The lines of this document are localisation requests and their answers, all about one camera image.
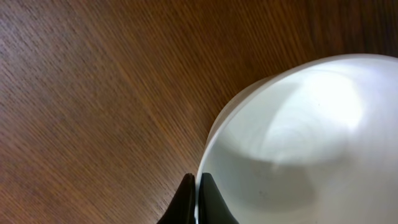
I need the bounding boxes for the white small bowl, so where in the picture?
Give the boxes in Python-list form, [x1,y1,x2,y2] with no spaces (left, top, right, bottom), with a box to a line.
[196,54,397,223]

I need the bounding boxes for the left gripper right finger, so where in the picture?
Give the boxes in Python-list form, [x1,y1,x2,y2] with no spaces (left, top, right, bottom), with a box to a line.
[198,173,238,224]

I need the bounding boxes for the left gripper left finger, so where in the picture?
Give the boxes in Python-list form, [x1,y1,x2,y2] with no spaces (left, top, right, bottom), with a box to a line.
[157,173,195,224]

